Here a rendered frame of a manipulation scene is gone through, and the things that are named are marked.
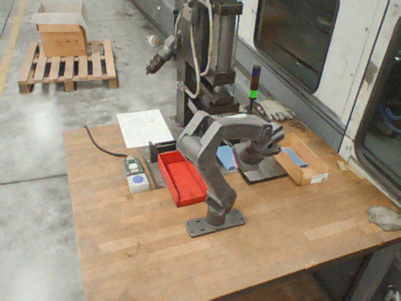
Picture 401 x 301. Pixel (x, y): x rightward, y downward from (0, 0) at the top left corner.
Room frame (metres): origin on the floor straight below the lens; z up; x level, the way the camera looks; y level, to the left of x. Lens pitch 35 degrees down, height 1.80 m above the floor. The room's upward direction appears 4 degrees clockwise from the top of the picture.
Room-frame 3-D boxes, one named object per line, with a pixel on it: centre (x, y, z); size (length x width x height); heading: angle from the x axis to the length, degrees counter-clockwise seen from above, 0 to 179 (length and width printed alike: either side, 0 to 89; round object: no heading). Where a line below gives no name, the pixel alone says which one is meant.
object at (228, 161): (1.10, -0.11, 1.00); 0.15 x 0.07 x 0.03; 25
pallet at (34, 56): (4.06, 1.62, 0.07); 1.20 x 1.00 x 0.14; 17
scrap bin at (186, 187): (1.05, 0.06, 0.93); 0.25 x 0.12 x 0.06; 23
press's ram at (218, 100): (1.34, -0.01, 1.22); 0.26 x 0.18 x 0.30; 23
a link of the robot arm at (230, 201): (0.85, -0.07, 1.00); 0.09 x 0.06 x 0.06; 42
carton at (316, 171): (1.21, -0.40, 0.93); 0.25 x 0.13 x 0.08; 23
